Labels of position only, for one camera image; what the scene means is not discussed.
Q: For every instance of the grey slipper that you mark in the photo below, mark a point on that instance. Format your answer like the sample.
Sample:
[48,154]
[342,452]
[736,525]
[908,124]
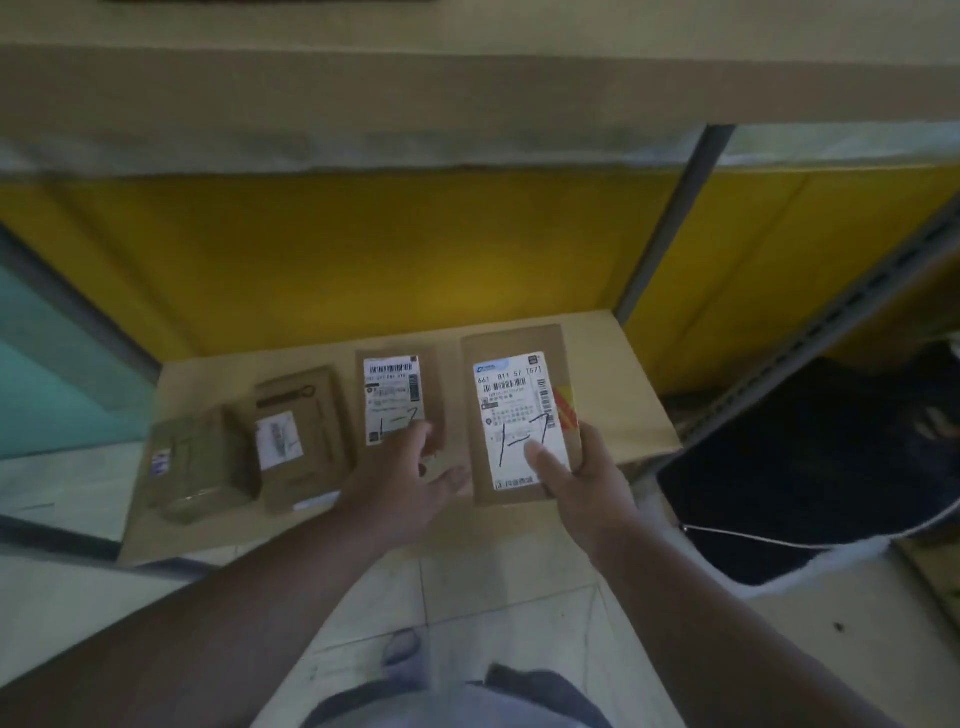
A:
[405,652]

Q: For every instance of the person's right hand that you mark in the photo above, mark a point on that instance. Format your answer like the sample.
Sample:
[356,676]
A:
[596,510]

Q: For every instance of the person's right forearm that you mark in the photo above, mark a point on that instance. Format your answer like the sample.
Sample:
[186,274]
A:
[735,645]

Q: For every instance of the box with orange stripes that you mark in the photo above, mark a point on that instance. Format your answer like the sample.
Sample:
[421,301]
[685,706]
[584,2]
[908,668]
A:
[510,405]

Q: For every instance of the person's left forearm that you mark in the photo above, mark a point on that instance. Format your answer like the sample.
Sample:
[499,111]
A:
[187,637]

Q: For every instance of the box white label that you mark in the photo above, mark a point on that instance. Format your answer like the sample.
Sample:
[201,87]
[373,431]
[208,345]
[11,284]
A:
[307,465]

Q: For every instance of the person's left hand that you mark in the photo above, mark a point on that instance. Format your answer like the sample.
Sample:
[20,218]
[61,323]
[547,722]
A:
[397,502]

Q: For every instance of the metal shelving rack with boards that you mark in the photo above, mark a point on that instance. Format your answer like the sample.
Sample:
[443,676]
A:
[375,82]

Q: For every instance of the dark grey shorts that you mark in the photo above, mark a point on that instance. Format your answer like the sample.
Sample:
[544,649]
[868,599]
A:
[547,690]

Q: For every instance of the small parcel marked 1-7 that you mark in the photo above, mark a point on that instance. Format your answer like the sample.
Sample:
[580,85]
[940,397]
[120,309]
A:
[394,397]

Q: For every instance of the taped brown box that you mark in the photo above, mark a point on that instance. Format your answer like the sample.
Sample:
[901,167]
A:
[199,465]

